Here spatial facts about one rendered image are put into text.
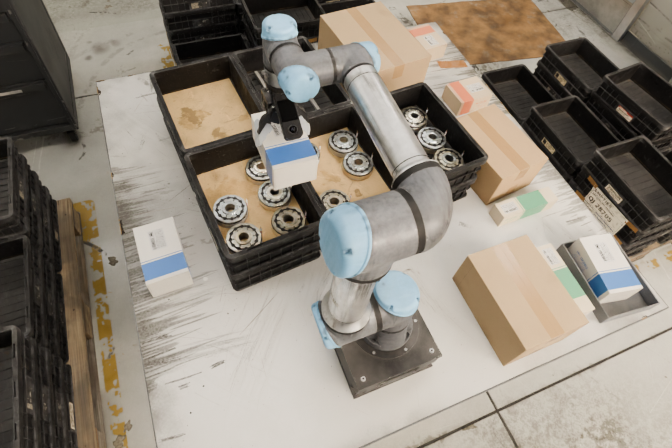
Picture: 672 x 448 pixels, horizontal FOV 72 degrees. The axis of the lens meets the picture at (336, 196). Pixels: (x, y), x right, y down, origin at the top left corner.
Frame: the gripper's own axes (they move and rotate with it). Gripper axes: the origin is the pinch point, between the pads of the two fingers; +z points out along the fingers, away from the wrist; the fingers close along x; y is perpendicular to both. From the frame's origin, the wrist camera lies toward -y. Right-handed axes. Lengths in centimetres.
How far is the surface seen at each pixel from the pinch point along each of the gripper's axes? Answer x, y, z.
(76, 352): 84, 3, 96
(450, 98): -84, 33, 36
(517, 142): -87, -4, 25
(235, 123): 5.8, 37.0, 27.3
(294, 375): 13, -48, 41
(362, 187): -26.0, -2.9, 27.8
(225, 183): 15.7, 12.5, 27.5
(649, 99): -210, 22, 61
